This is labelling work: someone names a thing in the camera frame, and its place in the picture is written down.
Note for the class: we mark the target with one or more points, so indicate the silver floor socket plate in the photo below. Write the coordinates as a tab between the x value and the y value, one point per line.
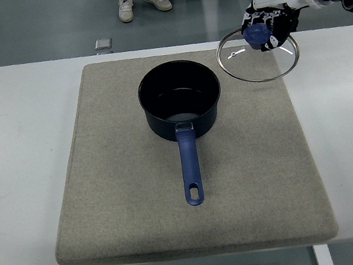
103	43

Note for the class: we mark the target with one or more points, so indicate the grey felt mat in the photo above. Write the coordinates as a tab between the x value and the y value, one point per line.
120	181

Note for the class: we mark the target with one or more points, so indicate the glass pot lid blue knob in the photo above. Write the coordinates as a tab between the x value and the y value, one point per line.
257	36

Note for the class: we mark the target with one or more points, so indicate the white table leg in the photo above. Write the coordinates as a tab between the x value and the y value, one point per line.
323	258

